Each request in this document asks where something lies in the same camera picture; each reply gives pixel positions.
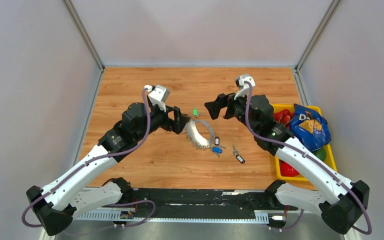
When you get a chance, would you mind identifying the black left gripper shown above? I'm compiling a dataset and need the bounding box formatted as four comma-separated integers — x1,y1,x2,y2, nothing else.
134,100,190,142

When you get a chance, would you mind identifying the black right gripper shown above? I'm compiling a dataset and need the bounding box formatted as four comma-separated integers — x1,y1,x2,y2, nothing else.
205,87,260,134

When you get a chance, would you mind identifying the large metal key ring plate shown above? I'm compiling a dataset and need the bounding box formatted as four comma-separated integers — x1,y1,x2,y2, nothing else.
184,119,216,149

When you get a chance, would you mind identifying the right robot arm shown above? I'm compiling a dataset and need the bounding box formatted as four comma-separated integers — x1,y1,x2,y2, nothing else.
204,93,373,235

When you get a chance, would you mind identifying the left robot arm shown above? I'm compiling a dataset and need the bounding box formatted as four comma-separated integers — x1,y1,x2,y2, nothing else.
26,102,191,236

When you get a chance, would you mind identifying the key with black tag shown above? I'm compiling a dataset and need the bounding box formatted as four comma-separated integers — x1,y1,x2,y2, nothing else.
232,145,246,164

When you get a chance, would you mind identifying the red cherries bunch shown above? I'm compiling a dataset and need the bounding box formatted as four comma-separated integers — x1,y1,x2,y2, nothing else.
273,109,295,129

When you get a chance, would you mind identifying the red plastic fruit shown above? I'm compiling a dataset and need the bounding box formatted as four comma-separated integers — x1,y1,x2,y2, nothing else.
279,161,300,178

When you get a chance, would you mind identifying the blue chips bag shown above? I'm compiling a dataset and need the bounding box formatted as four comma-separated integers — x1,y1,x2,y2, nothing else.
289,103,332,152

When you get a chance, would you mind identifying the green lime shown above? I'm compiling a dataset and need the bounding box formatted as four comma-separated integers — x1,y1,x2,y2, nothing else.
312,148,327,162

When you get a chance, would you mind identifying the yellow plastic bin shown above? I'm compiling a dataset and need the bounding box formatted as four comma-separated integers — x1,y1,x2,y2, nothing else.
270,103,337,182

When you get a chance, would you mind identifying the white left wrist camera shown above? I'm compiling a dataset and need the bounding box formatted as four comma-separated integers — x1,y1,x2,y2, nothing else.
144,84,171,112

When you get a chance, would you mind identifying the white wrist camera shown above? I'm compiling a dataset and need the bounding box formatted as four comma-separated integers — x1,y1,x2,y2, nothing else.
234,73,256,100
144,84,171,112

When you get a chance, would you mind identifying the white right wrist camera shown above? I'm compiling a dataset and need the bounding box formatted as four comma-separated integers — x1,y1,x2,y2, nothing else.
234,73,256,100

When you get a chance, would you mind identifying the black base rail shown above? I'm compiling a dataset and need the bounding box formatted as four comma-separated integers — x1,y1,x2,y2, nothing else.
76,187,299,226

